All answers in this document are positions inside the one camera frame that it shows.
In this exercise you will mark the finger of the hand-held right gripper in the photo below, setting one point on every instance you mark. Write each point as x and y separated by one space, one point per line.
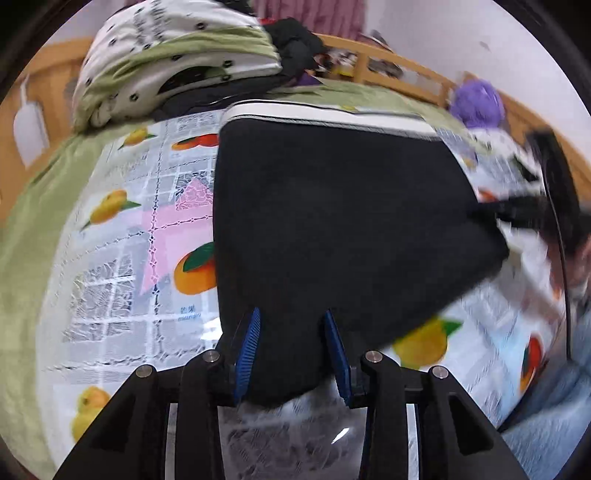
512 210

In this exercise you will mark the folded floral quilt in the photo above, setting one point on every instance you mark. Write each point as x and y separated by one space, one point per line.
161 55

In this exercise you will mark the dark cloth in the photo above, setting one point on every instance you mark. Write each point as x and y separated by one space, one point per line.
217 94

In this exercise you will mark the purple cloth item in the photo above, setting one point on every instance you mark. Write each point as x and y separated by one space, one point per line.
308 80

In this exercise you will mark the fruit print plastic tablecloth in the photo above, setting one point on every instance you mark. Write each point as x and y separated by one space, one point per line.
115 286

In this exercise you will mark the purple plush toy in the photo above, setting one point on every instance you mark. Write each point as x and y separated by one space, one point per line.
478 101

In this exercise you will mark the wooden bed frame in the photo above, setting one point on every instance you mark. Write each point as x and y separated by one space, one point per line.
46 69

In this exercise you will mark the black pants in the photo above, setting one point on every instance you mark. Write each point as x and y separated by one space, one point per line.
346 221

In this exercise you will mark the clutter pile of boxes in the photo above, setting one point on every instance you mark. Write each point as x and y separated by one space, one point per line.
383 64

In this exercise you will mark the black clothes pile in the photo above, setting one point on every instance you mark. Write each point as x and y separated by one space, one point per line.
295 46

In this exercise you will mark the maroon patterned curtain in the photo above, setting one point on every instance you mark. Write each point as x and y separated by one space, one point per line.
323 16

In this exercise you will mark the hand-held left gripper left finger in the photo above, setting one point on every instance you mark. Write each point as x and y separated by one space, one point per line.
247 355

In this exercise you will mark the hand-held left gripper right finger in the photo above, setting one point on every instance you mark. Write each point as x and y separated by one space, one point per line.
337 360

